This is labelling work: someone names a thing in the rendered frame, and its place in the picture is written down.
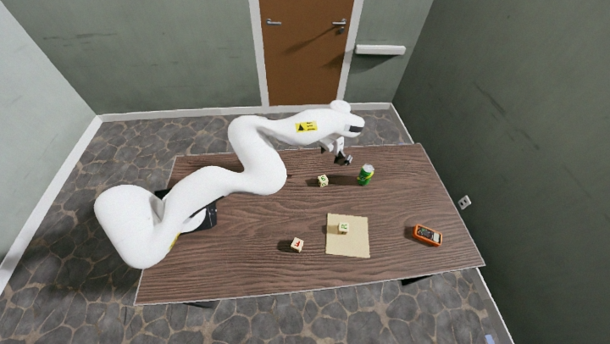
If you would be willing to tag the beige mat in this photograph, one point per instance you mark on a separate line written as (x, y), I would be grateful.
(355, 243)

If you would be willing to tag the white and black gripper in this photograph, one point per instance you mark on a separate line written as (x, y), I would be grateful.
(337, 149)

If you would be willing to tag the green drink can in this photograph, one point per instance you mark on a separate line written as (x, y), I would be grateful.
(365, 174)

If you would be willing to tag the cream letter block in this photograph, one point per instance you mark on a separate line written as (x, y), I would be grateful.
(342, 228)
(297, 245)
(322, 180)

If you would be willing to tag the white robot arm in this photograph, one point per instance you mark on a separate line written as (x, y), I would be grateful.
(126, 212)

